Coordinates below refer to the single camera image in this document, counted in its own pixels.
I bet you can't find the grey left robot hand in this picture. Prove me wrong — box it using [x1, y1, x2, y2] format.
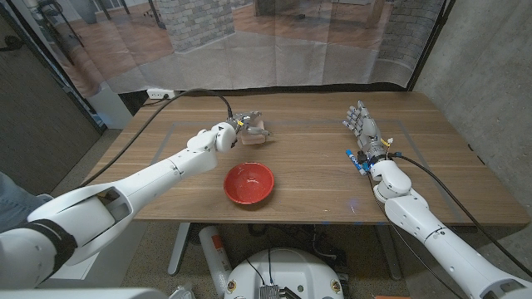
[226, 110, 270, 146]

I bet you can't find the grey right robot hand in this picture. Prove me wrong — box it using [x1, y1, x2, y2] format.
[342, 100, 388, 162]

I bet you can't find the red bowl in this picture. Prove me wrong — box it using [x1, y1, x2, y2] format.
[223, 161, 275, 205]

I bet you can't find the blue and white marker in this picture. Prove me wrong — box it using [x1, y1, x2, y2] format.
[345, 149, 369, 176]

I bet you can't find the grey tape outline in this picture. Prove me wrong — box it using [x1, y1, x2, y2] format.
[151, 119, 465, 223]

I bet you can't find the white power strip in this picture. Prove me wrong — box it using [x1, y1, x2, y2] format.
[146, 87, 178, 100]

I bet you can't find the grey table leg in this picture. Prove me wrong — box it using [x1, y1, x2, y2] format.
[376, 225, 403, 282]

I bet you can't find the white cylinder with orange label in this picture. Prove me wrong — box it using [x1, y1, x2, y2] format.
[198, 225, 234, 298]

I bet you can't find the white table leg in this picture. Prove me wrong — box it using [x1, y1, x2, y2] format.
[167, 222, 192, 277]

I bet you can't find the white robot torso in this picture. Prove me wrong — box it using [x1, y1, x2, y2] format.
[224, 248, 345, 299]

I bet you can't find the dark grey partition panel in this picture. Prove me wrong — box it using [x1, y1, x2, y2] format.
[0, 7, 105, 196]

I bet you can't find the person in blue jeans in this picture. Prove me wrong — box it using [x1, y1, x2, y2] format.
[0, 172, 53, 233]

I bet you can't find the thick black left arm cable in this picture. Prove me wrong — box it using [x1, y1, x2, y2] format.
[78, 88, 234, 188]

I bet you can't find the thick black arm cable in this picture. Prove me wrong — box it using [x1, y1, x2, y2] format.
[78, 88, 234, 188]
[388, 152, 532, 277]

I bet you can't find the thin black right arm wire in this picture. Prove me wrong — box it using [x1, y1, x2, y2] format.
[367, 174, 465, 299]

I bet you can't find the black backdrop frame pole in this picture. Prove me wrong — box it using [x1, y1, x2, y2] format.
[406, 0, 456, 91]
[6, 0, 107, 134]

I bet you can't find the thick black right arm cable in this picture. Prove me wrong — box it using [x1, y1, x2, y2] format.
[388, 152, 532, 277]

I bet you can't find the black floor cable bundle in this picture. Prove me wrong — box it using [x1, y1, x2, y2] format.
[249, 223, 347, 271]

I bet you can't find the black door handle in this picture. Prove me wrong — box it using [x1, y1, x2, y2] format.
[0, 35, 24, 53]

